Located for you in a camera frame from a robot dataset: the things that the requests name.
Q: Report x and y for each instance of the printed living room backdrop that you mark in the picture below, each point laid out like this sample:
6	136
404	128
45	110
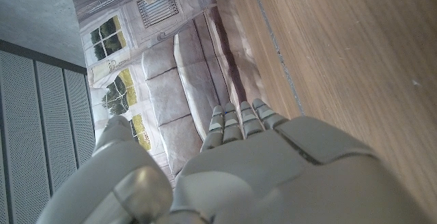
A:
170	63

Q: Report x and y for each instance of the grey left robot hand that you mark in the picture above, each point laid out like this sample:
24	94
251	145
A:
273	176

